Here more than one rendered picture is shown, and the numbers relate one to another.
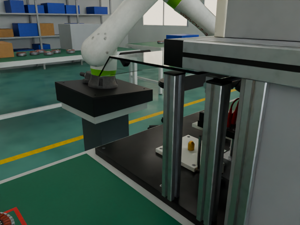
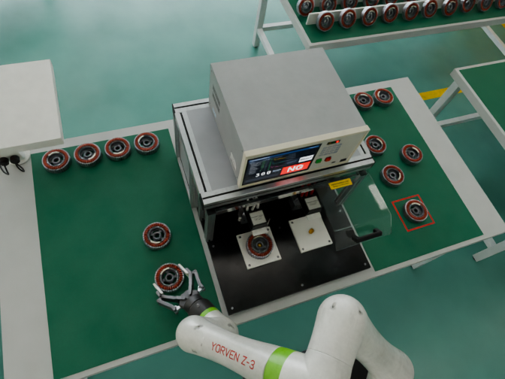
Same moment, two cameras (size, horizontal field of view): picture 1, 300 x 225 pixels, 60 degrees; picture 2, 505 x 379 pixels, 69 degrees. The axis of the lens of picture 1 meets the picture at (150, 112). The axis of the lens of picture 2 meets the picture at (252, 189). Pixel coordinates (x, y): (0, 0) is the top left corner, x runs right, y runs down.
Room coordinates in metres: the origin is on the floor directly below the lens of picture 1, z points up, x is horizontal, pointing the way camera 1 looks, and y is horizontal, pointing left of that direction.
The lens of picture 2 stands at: (1.40, -0.32, 2.24)
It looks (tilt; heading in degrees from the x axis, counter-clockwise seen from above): 61 degrees down; 188
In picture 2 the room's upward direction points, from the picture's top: 17 degrees clockwise
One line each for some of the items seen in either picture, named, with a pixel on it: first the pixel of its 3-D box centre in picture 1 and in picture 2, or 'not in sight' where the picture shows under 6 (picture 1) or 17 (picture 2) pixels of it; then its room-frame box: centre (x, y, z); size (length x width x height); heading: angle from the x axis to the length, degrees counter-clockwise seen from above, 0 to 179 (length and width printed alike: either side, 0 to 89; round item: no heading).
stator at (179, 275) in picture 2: not in sight; (169, 277); (1.12, -0.58, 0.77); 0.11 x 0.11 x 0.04
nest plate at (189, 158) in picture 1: (190, 151); (309, 231); (0.69, -0.12, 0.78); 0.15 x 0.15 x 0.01; 41
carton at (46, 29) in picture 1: (43, 29); not in sight; (6.66, 2.60, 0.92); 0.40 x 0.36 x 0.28; 42
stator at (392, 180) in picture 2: not in sight; (391, 175); (0.23, 0.16, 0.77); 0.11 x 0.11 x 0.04
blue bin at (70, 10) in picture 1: (69, 9); not in sight; (7.13, 2.05, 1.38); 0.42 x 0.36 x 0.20; 39
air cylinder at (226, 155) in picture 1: (234, 163); (299, 201); (0.59, -0.22, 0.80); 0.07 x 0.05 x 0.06; 131
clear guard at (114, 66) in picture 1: (176, 68); (348, 200); (0.63, -0.06, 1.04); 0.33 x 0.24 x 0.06; 41
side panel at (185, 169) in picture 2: not in sight; (185, 162); (0.69, -0.72, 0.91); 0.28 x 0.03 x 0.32; 41
